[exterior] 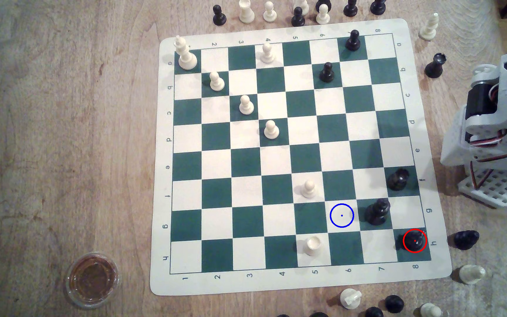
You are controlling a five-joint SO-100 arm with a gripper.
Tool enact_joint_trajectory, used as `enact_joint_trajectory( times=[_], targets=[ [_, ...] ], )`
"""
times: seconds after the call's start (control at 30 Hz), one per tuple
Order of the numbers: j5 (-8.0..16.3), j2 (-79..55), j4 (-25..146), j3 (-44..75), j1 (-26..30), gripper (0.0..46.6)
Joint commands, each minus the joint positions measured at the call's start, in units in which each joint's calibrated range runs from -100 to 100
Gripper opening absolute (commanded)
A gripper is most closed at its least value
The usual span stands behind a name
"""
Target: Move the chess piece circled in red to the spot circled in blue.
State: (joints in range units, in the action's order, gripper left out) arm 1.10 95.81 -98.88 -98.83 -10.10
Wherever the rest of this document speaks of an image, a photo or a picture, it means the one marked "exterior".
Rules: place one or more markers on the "black bishop chess piece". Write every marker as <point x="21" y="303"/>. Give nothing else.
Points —
<point x="413" y="241"/>

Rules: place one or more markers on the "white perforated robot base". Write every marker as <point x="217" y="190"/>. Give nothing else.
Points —
<point x="495" y="189"/>

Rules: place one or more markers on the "white pawn chess piece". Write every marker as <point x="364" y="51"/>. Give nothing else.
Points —
<point x="322" y="16"/>
<point x="267" y="54"/>
<point x="271" y="130"/>
<point x="270" y="13"/>
<point x="309" y="189"/>
<point x="430" y="311"/>
<point x="246" y="106"/>
<point x="217" y="82"/>

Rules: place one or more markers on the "green white chess mat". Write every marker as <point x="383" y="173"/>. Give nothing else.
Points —
<point x="218" y="220"/>

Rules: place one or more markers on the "white rook chess piece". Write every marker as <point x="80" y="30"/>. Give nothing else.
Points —
<point x="313" y="246"/>
<point x="246" y="12"/>

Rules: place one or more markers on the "black pawn chess piece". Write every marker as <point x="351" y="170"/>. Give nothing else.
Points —
<point x="298" y="18"/>
<point x="219" y="16"/>
<point x="353" y="41"/>
<point x="373" y="312"/>
<point x="326" y="73"/>
<point x="377" y="7"/>
<point x="394" y="304"/>
<point x="350" y="9"/>

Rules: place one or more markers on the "white king chess piece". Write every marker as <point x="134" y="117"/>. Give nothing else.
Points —
<point x="185" y="57"/>

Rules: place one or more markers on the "black king chess piece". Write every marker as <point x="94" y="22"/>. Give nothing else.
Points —
<point x="377" y="212"/>

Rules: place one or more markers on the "white queen chess piece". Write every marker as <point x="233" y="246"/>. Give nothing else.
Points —
<point x="350" y="298"/>

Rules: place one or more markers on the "white bishop chess piece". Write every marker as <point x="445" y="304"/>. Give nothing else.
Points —
<point x="428" y="28"/>

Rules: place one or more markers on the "clear plastic cup brown liquid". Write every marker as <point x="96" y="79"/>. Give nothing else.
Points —
<point x="91" y="279"/>

